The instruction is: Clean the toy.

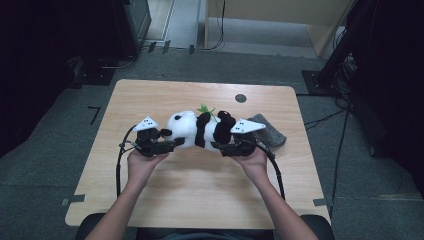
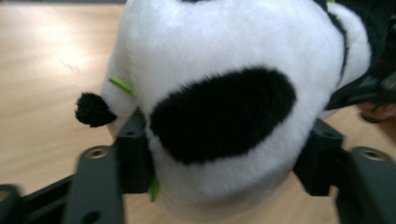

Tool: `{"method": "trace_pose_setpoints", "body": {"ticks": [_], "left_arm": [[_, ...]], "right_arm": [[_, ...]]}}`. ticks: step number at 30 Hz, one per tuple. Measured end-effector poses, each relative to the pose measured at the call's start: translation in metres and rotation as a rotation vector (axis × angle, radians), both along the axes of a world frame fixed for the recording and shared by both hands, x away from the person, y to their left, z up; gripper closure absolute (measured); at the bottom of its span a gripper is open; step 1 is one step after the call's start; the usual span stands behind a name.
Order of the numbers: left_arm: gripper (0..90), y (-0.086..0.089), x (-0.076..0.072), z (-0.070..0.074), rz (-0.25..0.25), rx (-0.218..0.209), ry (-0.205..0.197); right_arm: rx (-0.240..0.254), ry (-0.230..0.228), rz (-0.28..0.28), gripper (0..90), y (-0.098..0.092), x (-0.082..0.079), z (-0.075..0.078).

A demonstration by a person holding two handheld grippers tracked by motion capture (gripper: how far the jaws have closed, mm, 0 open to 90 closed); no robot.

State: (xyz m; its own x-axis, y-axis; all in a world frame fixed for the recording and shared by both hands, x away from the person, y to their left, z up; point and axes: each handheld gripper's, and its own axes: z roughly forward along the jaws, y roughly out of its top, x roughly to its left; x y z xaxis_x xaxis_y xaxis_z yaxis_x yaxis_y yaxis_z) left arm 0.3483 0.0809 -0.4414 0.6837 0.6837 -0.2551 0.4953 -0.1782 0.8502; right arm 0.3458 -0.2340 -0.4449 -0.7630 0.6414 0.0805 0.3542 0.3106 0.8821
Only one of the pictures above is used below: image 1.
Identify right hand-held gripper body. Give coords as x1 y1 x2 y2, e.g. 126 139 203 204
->
219 118 267 158

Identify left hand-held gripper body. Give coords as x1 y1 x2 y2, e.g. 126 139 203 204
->
132 115 176 158

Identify panda plush toy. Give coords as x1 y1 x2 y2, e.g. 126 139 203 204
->
164 103 238 153

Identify grey fluffy cloth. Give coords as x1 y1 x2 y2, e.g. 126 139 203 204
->
248 113 288 149

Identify person's right hand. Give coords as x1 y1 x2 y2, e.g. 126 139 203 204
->
231 146 269 183

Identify person's left hand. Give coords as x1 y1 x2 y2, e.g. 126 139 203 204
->
126 149 170 191

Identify black flat stand base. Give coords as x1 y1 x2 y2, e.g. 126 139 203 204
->
68 56 118 89

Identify person's dark clothing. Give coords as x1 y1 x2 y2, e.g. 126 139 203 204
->
136 227 278 240

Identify grey floor tape strip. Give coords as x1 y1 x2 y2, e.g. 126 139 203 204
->
312 197 334 207
60 194 87 207

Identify black stand with base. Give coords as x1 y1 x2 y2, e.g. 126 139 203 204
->
301 0 378 98

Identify black cabinet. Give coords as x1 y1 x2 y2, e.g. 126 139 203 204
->
109 0 153 59

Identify light wooden desk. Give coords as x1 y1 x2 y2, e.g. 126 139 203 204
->
204 0 354 58

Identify dark curtain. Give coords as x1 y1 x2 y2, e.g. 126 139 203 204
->
0 0 114 158
346 0 424 198

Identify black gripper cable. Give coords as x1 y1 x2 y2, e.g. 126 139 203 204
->
256 143 287 201
115 124 138 198

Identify looped black floor cable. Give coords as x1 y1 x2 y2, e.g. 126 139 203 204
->
98 54 138 70

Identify short black floor cable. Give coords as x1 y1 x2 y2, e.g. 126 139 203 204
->
303 108 348 131

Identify long black floor cable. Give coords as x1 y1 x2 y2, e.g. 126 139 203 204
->
328 106 351 219

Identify hanging black cable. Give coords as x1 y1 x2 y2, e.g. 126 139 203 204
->
196 0 226 52

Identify tangled cable bundle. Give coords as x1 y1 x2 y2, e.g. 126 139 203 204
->
333 53 359 111

